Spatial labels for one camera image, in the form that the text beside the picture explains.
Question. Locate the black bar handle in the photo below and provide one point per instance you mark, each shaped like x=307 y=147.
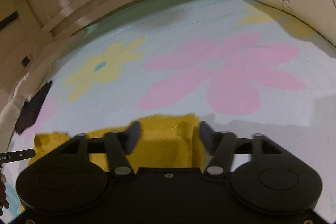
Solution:
x=8 y=20

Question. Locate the folded dark striped garment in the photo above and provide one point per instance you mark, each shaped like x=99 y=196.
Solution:
x=31 y=109

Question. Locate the black wall socket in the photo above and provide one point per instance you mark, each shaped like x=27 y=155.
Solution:
x=26 y=60

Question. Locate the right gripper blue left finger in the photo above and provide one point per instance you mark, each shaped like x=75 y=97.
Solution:
x=127 y=138

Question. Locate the grey white pillow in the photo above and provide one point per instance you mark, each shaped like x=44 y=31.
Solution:
x=9 y=116

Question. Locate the mustard yellow knit sweater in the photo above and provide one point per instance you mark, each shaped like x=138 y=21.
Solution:
x=165 y=142

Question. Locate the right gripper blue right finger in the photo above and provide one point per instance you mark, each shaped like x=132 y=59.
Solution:
x=217 y=144

